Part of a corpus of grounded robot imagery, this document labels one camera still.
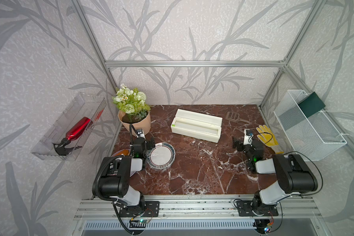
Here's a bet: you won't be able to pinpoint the yellow rubber glove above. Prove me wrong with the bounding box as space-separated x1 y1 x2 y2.
256 125 284 154

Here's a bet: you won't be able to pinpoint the white wire mesh basket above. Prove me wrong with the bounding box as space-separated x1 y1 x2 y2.
274 89 347 161

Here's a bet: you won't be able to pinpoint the red spray bottle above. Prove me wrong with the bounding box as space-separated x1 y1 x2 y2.
53 117 91 156

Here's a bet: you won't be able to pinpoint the left black corrugated cable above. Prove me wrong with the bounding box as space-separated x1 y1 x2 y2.
92 123 142 236

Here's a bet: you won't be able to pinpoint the right thin black cable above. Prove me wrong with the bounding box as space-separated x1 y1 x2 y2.
247 132 324 197

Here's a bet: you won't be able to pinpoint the artificial flowers in beige pot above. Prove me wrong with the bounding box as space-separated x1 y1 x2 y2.
112 84 151 135

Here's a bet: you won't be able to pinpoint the white plate green rim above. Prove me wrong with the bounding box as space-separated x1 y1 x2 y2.
147 142 176 172

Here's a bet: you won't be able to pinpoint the brown slotted spatula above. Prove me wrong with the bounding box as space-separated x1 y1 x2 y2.
225 112 250 124

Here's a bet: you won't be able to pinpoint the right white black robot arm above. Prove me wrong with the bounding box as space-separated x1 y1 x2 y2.
232 137 319 211

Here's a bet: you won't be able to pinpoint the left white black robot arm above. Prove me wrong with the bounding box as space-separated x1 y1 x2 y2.
92 137 155 211

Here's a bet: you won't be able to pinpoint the clear plastic wall bin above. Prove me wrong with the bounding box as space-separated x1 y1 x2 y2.
31 92 107 161

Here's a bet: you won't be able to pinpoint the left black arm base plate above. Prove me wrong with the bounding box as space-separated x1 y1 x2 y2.
119 201 160 217

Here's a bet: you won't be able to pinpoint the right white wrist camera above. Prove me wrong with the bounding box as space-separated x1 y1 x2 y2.
243 129 254 145

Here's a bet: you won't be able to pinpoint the dark green card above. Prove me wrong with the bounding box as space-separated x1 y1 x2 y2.
298 92 325 118

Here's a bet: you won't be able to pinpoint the cream plastic wrap dispenser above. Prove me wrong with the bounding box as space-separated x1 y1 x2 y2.
171 109 223 143

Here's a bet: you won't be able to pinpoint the purple plate of toy food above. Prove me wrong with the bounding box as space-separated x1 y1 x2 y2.
112 149 130 157

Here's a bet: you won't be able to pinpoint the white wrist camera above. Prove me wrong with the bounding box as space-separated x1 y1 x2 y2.
243 129 254 145
136 129 145 139

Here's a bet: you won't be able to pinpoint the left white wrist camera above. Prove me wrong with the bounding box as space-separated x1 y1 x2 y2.
136 129 145 139

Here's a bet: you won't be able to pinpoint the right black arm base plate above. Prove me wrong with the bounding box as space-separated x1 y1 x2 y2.
233 199 279 217

